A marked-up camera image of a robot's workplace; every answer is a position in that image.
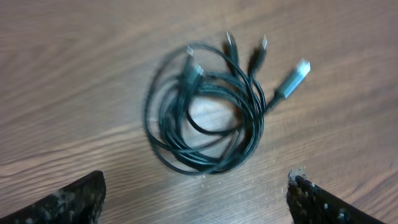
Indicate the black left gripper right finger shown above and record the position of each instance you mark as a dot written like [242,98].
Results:
[311,204]

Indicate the black cable silver USB plug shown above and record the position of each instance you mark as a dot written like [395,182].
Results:
[233,146]

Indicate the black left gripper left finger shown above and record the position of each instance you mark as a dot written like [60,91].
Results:
[80,202]

